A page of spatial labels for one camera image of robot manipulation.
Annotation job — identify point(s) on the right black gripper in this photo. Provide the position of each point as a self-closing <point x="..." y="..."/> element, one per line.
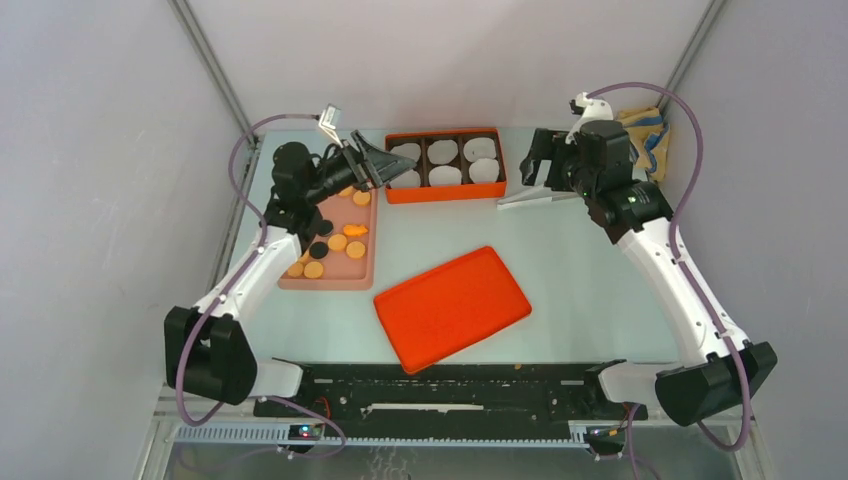
<point x="553" y="164"/>

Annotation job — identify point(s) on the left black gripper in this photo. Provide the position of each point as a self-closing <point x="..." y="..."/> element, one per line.
<point x="383" y="166"/>

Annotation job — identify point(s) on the orange compartment box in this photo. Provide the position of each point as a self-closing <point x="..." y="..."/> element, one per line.
<point x="450" y="165"/>

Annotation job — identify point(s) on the black round cookie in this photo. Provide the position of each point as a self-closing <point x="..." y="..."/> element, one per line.
<point x="318" y="250"/>
<point x="326" y="228"/>

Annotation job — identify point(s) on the pink cookie tray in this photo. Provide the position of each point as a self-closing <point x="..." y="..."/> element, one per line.
<point x="341" y="272"/>

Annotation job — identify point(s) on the orange box lid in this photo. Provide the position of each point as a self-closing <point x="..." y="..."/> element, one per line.
<point x="449" y="308"/>

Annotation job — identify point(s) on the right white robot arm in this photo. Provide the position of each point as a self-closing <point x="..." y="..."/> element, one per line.
<point x="718" y="366"/>

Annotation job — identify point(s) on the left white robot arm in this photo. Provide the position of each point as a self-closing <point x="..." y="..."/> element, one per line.
<point x="208" y="353"/>

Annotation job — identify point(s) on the white paper cup liner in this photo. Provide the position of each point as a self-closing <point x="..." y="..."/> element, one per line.
<point x="484" y="171"/>
<point x="442" y="152"/>
<point x="445" y="175"/>
<point x="478" y="148"/>
<point x="409" y="179"/>
<point x="409" y="150"/>

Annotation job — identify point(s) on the orange round cookie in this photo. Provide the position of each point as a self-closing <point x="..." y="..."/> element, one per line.
<point x="356" y="250"/>
<point x="361" y="198"/>
<point x="313" y="270"/>
<point x="337" y="242"/>
<point x="296" y="270"/>

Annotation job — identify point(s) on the orange fish cookie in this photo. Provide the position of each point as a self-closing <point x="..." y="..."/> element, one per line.
<point x="355" y="230"/>

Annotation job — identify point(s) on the yellow blue cloth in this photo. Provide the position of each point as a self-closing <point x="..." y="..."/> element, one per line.
<point x="649" y="136"/>

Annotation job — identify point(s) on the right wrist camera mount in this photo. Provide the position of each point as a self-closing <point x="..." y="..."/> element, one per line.
<point x="587" y="109"/>

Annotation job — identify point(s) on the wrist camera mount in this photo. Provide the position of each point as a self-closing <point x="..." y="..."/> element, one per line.
<point x="587" y="109"/>
<point x="327" y="124"/>

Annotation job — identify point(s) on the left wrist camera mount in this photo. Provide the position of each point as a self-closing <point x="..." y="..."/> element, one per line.
<point x="327" y="124"/>

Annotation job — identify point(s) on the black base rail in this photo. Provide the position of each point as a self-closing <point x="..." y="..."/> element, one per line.
<point x="457" y="401"/>

